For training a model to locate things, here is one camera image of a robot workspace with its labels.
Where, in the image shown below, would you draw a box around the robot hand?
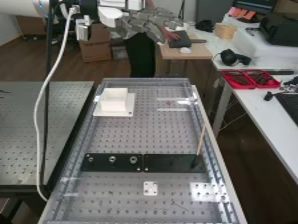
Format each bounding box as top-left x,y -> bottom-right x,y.
97,5 -> 187,46

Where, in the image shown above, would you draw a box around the small grey circuit board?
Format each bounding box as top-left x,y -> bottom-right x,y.
141,180 -> 160,197

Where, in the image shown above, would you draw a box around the black keyboard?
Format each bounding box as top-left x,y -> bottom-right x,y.
168,30 -> 195,49
274,92 -> 298,126

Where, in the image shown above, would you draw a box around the person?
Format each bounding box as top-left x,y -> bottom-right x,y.
123,0 -> 184,79

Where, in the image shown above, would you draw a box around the cardboard box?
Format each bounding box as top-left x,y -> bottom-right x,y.
77,22 -> 113,64

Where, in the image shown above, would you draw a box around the wooden desk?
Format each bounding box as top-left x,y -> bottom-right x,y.
155,30 -> 216,78

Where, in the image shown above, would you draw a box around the white desk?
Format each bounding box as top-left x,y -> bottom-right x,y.
212,74 -> 298,186
191,25 -> 298,80

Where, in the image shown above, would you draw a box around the small wooden box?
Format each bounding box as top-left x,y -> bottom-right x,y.
213,22 -> 237,41

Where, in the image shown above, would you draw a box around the orange sticky note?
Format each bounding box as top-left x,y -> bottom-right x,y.
228,7 -> 244,18
241,9 -> 258,21

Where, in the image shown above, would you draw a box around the black headphones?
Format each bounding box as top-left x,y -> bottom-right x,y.
220,48 -> 253,67

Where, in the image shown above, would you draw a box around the small white box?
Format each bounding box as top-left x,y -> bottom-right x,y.
97,86 -> 131,112

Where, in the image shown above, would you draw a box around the white foam box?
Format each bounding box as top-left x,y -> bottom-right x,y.
232,29 -> 298,67

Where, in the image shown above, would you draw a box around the red tray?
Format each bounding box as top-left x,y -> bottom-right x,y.
220,68 -> 282,91

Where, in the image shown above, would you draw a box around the black bag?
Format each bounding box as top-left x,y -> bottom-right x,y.
258,12 -> 298,47

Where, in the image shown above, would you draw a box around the thin stick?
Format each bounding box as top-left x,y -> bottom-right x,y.
191,124 -> 209,169

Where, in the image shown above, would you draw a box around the black plate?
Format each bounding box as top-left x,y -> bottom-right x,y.
80,152 -> 208,174

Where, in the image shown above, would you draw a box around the clear box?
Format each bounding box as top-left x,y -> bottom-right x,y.
36,77 -> 250,224

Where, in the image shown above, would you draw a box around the white flat base plate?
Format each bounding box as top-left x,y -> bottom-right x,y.
92,92 -> 137,118

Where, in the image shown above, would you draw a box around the white cable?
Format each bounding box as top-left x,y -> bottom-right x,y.
32,5 -> 80,203

